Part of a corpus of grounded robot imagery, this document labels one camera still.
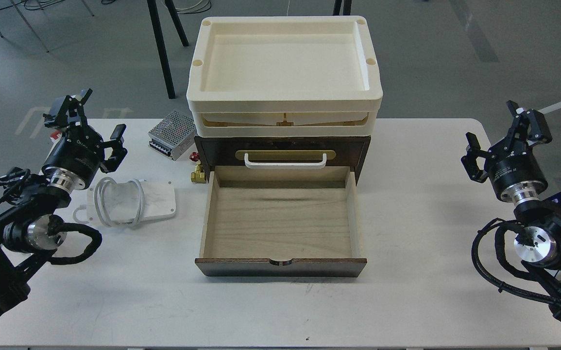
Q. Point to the dark wooden cabinet body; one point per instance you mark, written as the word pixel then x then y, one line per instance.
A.
pixel 341 151

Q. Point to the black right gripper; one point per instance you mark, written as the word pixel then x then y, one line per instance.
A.
pixel 510 162

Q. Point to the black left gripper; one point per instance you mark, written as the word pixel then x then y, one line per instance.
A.
pixel 77 156

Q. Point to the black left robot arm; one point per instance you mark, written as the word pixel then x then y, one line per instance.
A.
pixel 30 233

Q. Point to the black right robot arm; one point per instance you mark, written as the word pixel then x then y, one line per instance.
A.
pixel 528 247

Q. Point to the red white terminal block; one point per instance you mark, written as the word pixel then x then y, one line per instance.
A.
pixel 55 136

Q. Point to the cream plastic cabinet top tray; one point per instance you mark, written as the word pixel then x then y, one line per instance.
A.
pixel 310 76

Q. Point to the white drawer handle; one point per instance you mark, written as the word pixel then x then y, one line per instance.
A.
pixel 284 164

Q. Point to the open wooden drawer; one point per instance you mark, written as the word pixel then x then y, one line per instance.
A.
pixel 286 223

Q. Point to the metal mesh power supply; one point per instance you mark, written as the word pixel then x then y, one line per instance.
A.
pixel 174 135

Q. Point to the brass valve with red handle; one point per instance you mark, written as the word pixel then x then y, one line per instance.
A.
pixel 198 175

